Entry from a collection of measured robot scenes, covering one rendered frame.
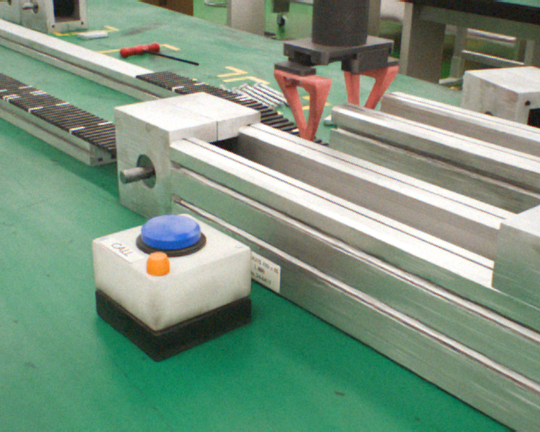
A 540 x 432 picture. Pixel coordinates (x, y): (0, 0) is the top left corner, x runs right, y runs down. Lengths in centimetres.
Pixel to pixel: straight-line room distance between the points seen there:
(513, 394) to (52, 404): 27
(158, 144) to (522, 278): 36
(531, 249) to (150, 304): 23
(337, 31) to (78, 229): 32
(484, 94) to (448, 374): 45
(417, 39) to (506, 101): 172
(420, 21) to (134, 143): 192
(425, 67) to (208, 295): 215
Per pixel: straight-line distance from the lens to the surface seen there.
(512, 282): 44
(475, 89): 91
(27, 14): 170
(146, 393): 50
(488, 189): 68
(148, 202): 72
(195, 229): 53
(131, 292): 52
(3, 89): 107
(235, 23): 324
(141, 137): 70
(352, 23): 81
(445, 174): 70
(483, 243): 54
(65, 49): 133
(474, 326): 47
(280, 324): 56
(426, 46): 261
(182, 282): 51
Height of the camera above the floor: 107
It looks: 23 degrees down
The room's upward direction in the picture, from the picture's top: 1 degrees clockwise
